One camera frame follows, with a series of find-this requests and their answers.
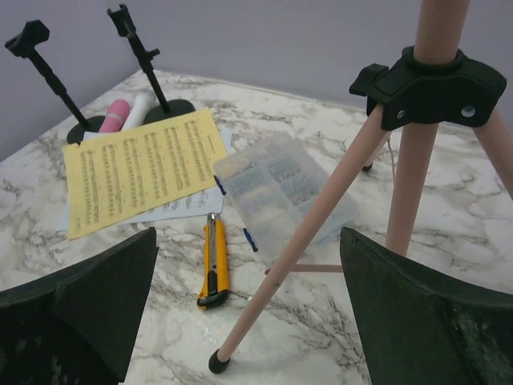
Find pink music stand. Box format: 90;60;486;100
208;1;512;374

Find yellow sheet music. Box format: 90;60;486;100
62;108;227;239

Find white sheet music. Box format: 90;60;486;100
56;130;234;232

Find clear plastic organizer box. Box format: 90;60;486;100
212;131;360;264

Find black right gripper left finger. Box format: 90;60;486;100
1;227;159;384

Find pink toy microphone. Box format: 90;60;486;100
99;99;131;133

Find black round-base mic stand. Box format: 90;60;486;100
107;4;196;124

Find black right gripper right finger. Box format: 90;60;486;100
340;228;512;384

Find yellow utility knife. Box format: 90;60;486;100
196;213;230;310

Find white toy microphone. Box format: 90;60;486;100
121;90;157;131

